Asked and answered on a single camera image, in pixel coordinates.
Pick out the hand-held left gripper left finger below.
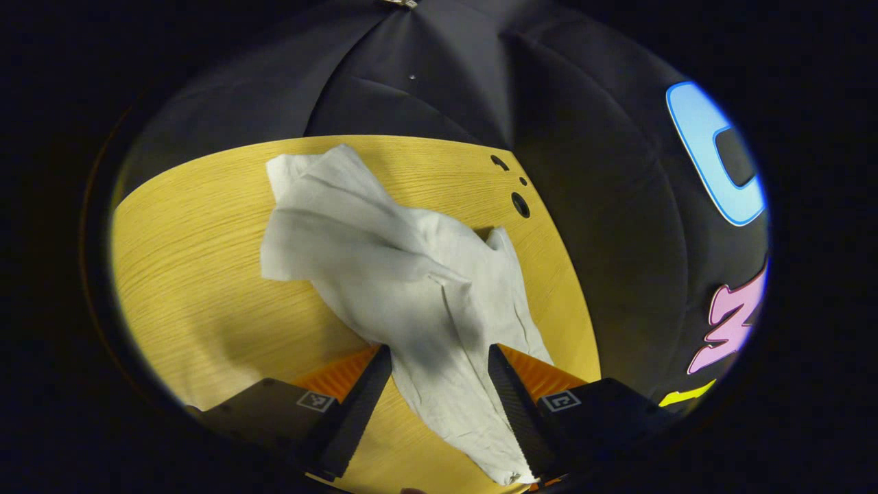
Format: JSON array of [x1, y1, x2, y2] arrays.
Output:
[[184, 343, 394, 482]]

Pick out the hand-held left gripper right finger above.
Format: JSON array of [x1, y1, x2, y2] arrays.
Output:
[[487, 343, 678, 489]]

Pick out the white jeans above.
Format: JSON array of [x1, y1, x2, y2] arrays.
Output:
[[261, 144, 555, 486]]

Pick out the black backdrop cloth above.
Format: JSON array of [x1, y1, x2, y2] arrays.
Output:
[[113, 0, 772, 412]]

